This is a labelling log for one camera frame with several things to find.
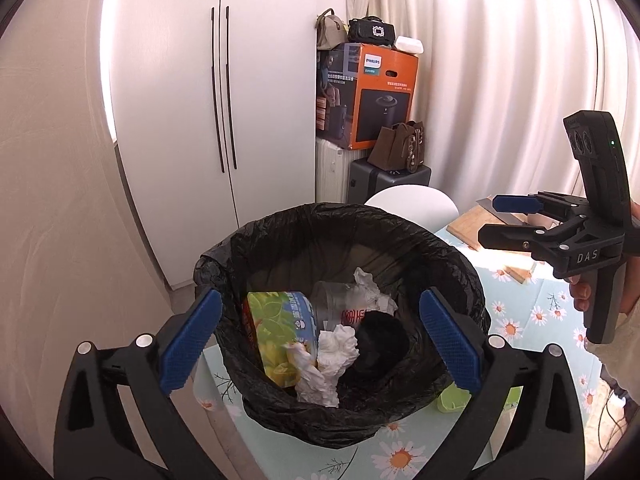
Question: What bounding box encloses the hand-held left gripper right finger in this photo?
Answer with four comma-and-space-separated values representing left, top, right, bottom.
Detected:
419, 287, 586, 480

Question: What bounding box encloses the black handbag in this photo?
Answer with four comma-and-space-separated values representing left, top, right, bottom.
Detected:
347, 16, 396, 45

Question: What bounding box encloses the white tissue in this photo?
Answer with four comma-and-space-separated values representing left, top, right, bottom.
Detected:
352, 267, 398, 313
285, 342, 341, 408
317, 325, 361, 378

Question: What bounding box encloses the white curtain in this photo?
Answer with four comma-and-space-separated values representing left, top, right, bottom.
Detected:
370, 0, 640, 221

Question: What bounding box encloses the cleaver with black handle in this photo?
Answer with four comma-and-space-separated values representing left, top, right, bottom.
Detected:
475, 197, 526, 226

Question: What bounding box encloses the grey suitcase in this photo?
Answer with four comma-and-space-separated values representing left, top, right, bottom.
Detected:
348, 157, 432, 206

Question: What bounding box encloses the orange cardboard box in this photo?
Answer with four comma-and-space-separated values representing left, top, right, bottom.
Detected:
315, 42, 420, 151

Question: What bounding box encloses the brown handbag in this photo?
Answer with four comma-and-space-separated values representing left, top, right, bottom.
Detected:
367, 121, 426, 173

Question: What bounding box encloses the green small cup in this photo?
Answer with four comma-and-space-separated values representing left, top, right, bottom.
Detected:
437, 382, 473, 413

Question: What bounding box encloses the white suitcase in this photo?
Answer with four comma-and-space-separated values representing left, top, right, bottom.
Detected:
315, 137, 358, 204

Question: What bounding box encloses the beige handbag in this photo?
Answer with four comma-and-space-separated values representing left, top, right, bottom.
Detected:
315, 8, 349, 51

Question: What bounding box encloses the person's right hand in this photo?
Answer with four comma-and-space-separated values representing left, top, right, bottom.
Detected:
570, 271, 597, 314

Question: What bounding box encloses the person's right forearm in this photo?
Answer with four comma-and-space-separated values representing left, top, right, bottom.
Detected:
597, 280, 640, 398

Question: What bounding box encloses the white wardrobe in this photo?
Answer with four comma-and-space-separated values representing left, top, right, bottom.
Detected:
102, 0, 351, 291

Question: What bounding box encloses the wooden cutting board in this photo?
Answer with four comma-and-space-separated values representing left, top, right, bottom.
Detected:
446, 207, 538, 286

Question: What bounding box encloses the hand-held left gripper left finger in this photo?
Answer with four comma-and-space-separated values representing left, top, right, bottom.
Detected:
52, 287, 224, 480

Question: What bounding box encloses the clear plastic cup red print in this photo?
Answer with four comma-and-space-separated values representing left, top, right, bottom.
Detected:
311, 280, 396, 333

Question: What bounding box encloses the white chair back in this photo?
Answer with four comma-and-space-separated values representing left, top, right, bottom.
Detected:
364, 185, 458, 233

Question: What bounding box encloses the bin with black bag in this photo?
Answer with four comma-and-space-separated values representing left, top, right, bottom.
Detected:
194, 202, 492, 448

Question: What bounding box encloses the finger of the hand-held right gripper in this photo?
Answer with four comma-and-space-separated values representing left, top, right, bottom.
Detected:
477, 215, 588, 263
492, 191, 591, 225

